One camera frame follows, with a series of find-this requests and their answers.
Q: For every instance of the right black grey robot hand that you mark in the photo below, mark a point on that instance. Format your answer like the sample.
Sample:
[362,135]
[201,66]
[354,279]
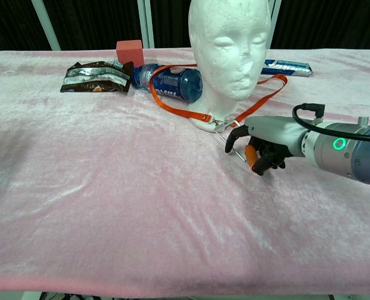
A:
[275,131]

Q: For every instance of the clear badge holder metal frame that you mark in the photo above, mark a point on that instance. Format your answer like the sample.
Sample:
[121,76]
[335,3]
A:
[220,127]

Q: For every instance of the right blue grey robot arm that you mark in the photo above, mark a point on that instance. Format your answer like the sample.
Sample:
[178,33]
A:
[353,156]

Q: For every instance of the white foam mannequin head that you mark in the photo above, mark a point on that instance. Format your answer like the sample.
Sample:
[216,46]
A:
[228,47]

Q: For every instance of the blue white wrapped packet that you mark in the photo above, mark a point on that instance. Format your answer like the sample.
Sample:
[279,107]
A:
[285,68]

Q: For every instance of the blue plastic drink bottle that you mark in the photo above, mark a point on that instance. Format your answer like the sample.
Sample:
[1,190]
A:
[175,81]

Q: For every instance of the pink foam cube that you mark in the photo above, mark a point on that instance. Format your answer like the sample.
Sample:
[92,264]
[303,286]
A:
[129,52]

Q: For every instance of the pink fleece table cloth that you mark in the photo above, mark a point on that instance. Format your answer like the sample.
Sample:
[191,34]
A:
[110,203]

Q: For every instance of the brown snack bag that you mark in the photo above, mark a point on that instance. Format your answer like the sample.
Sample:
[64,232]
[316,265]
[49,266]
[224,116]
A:
[91,78]

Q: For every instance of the black curtain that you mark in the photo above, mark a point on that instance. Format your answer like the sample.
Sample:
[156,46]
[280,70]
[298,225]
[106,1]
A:
[94,22]

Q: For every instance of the white thin frame post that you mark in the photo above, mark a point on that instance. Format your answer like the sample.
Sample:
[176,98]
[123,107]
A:
[274,18]

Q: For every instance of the white double frame post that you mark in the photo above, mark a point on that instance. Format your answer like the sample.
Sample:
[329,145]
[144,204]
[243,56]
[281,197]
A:
[147,25]

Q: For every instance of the white slanted frame post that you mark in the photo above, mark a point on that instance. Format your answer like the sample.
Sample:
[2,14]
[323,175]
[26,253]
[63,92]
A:
[47,28]

